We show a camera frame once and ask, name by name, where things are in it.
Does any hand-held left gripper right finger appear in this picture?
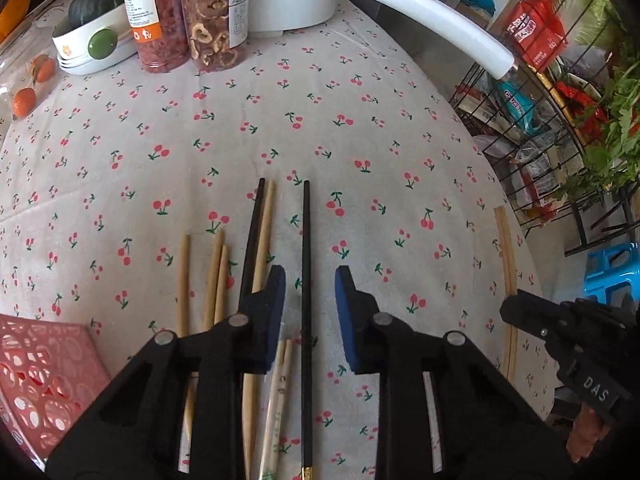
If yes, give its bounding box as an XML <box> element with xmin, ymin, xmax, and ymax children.
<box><xmin>334</xmin><ymin>266</ymin><xmax>572</xmax><ymax>480</ymax></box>

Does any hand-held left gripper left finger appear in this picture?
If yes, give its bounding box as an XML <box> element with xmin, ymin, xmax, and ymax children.
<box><xmin>45</xmin><ymin>265</ymin><xmax>287</xmax><ymax>480</ymax></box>

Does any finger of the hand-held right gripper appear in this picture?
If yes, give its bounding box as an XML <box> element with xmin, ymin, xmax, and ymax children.
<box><xmin>500</xmin><ymin>289</ymin><xmax>567</xmax><ymax>350</ymax></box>

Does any pale printed chopstick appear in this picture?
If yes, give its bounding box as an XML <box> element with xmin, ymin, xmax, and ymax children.
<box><xmin>277</xmin><ymin>340</ymin><xmax>294</xmax><ymax>393</ymax></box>
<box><xmin>257</xmin><ymin>340</ymin><xmax>287</xmax><ymax>480</ymax></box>

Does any wooden chopstick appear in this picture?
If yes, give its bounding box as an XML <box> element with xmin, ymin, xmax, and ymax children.
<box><xmin>494</xmin><ymin>207</ymin><xmax>517</xmax><ymax>383</ymax></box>
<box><xmin>176</xmin><ymin>233</ymin><xmax>197</xmax><ymax>443</ymax></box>
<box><xmin>214</xmin><ymin>245</ymin><xmax>230</xmax><ymax>323</ymax></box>
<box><xmin>202</xmin><ymin>230</ymin><xmax>224</xmax><ymax>333</ymax></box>
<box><xmin>241</xmin><ymin>179</ymin><xmax>277</xmax><ymax>480</ymax></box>

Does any black chopstick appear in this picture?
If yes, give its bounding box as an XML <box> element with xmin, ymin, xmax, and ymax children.
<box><xmin>300</xmin><ymin>180</ymin><xmax>316</xmax><ymax>480</ymax></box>
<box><xmin>239</xmin><ymin>177</ymin><xmax>266</xmax><ymax>311</ymax></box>

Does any pink perforated chopstick holder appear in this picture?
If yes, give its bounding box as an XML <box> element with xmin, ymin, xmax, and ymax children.
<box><xmin>0</xmin><ymin>314</ymin><xmax>112</xmax><ymax>467</ymax></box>

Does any person's right hand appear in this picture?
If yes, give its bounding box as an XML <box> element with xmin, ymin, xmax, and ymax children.
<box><xmin>566</xmin><ymin>404</ymin><xmax>612</xmax><ymax>464</ymax></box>

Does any blue plastic stool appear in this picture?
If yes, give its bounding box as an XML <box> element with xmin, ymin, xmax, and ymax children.
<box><xmin>584</xmin><ymin>244</ymin><xmax>640</xmax><ymax>307</ymax></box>

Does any cherry print tablecloth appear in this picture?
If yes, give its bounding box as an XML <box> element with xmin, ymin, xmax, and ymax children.
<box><xmin>0</xmin><ymin>0</ymin><xmax>558</xmax><ymax>480</ymax></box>

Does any green coriander bunch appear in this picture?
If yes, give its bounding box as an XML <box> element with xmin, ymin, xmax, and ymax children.
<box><xmin>554</xmin><ymin>57</ymin><xmax>640</xmax><ymax>202</ymax></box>

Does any blue snack packet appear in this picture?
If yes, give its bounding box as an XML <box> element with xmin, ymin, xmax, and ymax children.
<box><xmin>496</xmin><ymin>79</ymin><xmax>537</xmax><ymax>132</ymax></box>

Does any red snack packet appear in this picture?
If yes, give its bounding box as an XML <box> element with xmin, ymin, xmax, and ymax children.
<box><xmin>501</xmin><ymin>0</ymin><xmax>569</xmax><ymax>74</ymax></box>

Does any jar of dried fruit slices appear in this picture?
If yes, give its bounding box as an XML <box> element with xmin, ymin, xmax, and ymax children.
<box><xmin>178</xmin><ymin>0</ymin><xmax>250</xmax><ymax>74</ymax></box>

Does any jar of red dried berries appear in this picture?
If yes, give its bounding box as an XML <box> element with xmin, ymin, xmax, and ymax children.
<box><xmin>119</xmin><ymin>0</ymin><xmax>190</xmax><ymax>75</ymax></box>

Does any white bowl with green knob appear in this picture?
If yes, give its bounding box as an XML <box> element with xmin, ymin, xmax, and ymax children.
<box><xmin>52</xmin><ymin>6</ymin><xmax>140</xmax><ymax>77</ymax></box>

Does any small orange fruit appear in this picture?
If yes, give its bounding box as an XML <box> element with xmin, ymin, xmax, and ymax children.
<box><xmin>12</xmin><ymin>87</ymin><xmax>39</xmax><ymax>121</ymax></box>
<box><xmin>31</xmin><ymin>55</ymin><xmax>57</xmax><ymax>83</ymax></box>

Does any clear plastic container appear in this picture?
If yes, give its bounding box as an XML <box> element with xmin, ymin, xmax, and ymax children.
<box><xmin>0</xmin><ymin>10</ymin><xmax>68</xmax><ymax>128</ymax></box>

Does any large orange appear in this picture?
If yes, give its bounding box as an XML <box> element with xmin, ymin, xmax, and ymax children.
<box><xmin>0</xmin><ymin>0</ymin><xmax>32</xmax><ymax>44</ymax></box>

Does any black wire rack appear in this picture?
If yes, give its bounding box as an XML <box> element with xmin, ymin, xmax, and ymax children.
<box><xmin>447</xmin><ymin>0</ymin><xmax>640</xmax><ymax>257</ymax></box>

